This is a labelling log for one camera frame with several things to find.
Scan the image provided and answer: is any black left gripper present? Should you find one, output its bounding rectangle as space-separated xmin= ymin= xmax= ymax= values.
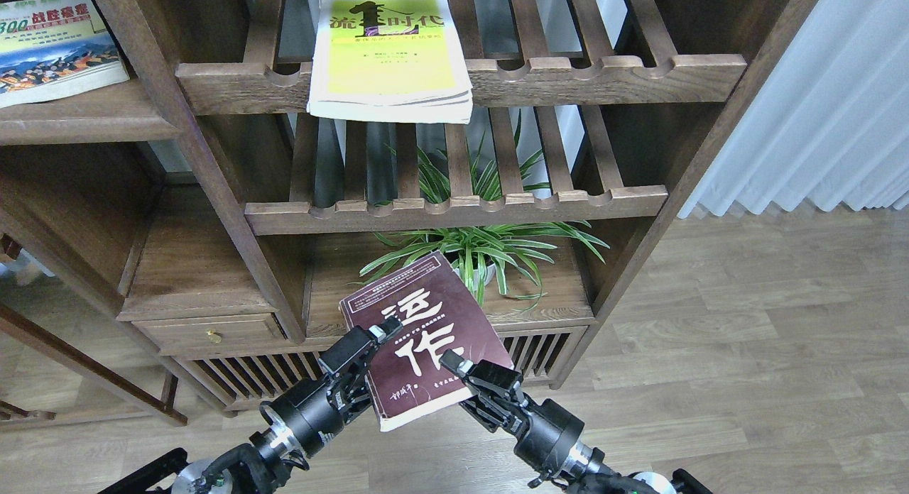
xmin=259 ymin=317 xmax=403 ymax=461

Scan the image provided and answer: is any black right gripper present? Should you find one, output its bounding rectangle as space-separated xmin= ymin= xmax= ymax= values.
xmin=440 ymin=351 xmax=587 ymax=481

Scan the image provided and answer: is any dark maroon thick book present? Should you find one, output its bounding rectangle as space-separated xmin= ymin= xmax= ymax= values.
xmin=339 ymin=252 xmax=513 ymax=432

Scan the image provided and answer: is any yellow green paperback book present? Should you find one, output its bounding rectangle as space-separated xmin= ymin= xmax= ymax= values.
xmin=306 ymin=0 xmax=473 ymax=124

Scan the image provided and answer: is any white green illustrated book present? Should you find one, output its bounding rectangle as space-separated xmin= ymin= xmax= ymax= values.
xmin=1 ymin=0 xmax=129 ymax=108

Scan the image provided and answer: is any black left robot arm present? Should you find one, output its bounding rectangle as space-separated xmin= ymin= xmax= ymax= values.
xmin=103 ymin=317 xmax=402 ymax=493

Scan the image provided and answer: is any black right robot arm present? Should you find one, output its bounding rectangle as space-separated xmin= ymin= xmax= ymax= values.
xmin=440 ymin=351 xmax=709 ymax=493

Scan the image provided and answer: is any white plant pot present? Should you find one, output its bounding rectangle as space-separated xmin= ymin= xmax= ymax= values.
xmin=461 ymin=263 xmax=496 ymax=291

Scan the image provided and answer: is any brass drawer knob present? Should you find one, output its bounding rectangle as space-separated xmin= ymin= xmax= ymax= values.
xmin=205 ymin=329 xmax=223 ymax=344

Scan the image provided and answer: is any green spider plant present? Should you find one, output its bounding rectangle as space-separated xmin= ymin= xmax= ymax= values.
xmin=357 ymin=147 xmax=611 ymax=309

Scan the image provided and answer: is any dark wooden bookshelf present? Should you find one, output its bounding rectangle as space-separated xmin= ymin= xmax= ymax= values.
xmin=2 ymin=0 xmax=818 ymax=412

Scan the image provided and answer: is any white pleated curtain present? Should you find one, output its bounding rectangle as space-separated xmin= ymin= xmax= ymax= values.
xmin=678 ymin=0 xmax=908 ymax=219

